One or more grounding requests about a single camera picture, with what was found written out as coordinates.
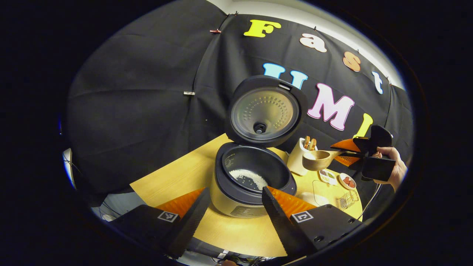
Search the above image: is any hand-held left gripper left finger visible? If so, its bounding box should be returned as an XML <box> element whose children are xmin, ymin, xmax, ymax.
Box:
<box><xmin>111</xmin><ymin>187</ymin><xmax>211</xmax><ymax>259</ymax></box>

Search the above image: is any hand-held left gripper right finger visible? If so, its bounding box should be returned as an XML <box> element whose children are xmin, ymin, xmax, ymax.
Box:
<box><xmin>262</xmin><ymin>186</ymin><xmax>363</xmax><ymax>259</ymax></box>

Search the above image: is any wooden spoon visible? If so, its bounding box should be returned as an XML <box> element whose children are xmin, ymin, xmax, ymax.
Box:
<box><xmin>302</xmin><ymin>149</ymin><xmax>355</xmax><ymax>171</ymax></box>

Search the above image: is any clear box of rice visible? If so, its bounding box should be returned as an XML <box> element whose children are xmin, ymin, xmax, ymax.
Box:
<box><xmin>296</xmin><ymin>180</ymin><xmax>342</xmax><ymax>207</ymax></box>

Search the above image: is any wire chopstick holder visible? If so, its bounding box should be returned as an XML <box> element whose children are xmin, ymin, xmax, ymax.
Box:
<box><xmin>336</xmin><ymin>190</ymin><xmax>360</xmax><ymax>209</ymax></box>

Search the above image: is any dark grey rice cooker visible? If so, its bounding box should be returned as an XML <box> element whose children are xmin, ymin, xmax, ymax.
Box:
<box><xmin>210</xmin><ymin>75</ymin><xmax>308</xmax><ymax>218</ymax></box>

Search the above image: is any white round plate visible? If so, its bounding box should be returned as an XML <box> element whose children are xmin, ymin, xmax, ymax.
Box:
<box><xmin>339</xmin><ymin>173</ymin><xmax>357</xmax><ymax>190</ymax></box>

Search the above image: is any white divided bean dish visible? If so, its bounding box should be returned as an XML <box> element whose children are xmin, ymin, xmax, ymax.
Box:
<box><xmin>319</xmin><ymin>169</ymin><xmax>337</xmax><ymax>185</ymax></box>

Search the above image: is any white toaster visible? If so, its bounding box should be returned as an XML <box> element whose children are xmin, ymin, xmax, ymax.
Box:
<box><xmin>286</xmin><ymin>137</ymin><xmax>318</xmax><ymax>176</ymax></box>

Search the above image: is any black backdrop cloth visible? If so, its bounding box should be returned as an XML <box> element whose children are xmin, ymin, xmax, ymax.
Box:
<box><xmin>67</xmin><ymin>0</ymin><xmax>414</xmax><ymax>207</ymax></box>

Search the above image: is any white cable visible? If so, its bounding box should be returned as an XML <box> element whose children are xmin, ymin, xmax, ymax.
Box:
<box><xmin>357</xmin><ymin>183</ymin><xmax>383</xmax><ymax>221</ymax></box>

